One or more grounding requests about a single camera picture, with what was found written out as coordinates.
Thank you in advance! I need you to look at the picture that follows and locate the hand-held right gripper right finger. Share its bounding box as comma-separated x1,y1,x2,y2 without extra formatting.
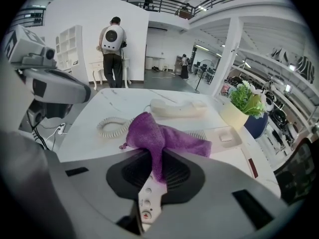
144,149,296,239

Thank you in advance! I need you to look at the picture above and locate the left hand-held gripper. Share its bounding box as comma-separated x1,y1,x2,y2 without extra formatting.
2,24,92,132

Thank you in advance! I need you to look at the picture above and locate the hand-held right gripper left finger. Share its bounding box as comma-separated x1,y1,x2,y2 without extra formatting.
46,149,153,239

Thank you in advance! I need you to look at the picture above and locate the purple cloth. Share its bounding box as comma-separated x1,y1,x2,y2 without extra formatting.
119,111,213,184

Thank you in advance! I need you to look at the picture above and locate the white telephone handset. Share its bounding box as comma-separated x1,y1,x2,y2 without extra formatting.
149,98,208,119

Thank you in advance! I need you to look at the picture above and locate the white power strip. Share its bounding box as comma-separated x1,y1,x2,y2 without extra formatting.
55,122,68,135

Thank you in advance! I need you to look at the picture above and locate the white ornate console table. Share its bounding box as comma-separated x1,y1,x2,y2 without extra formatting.
88,57,131,91

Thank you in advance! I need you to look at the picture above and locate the white cubby bookshelf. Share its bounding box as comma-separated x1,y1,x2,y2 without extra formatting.
54,24,83,76

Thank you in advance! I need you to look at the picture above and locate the white marble table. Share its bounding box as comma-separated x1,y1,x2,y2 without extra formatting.
58,88,282,199

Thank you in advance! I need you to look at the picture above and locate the person's grey jacket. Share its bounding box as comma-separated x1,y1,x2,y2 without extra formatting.
0,129,75,239

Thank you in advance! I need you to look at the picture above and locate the white pod backpack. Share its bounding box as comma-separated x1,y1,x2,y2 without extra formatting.
101,25,126,55

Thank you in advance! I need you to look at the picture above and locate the blue chair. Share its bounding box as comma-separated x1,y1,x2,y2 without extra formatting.
243,112,270,139

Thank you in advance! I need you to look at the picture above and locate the black mesh office chair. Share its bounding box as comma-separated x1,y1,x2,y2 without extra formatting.
273,138,319,205

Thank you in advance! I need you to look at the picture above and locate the potted plant with white flowers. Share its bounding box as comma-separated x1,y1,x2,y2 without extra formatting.
219,80,268,131

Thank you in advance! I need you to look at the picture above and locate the black standing fan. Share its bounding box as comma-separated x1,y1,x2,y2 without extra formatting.
195,58,215,94

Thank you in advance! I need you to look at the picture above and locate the wooden shelf unit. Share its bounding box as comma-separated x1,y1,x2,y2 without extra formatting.
175,55,185,75

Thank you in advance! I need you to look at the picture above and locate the white metal storage rack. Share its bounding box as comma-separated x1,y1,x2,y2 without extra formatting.
224,46,319,146

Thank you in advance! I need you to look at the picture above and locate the black balcony railing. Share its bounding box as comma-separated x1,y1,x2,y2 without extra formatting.
9,0,282,28

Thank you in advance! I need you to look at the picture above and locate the black white striped bag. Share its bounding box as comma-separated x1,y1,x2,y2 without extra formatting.
270,47,290,64
295,55,316,85

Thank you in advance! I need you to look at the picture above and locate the coiled cream phone cord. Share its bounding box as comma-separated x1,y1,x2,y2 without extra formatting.
96,104,153,139

